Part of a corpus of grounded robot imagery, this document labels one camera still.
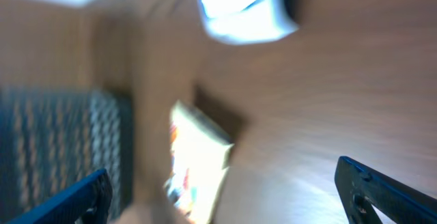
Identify snack bag with red label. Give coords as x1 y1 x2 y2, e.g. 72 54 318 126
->
163 101 234 224

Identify white barcode scanner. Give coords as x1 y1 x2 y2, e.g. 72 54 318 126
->
197 0 299 45

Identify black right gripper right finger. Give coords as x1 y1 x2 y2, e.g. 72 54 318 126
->
335 156 436 224

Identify grey plastic shopping basket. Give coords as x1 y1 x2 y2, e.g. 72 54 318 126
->
1 88 133 223

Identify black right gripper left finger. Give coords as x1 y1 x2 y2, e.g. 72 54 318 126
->
8 169 113 224

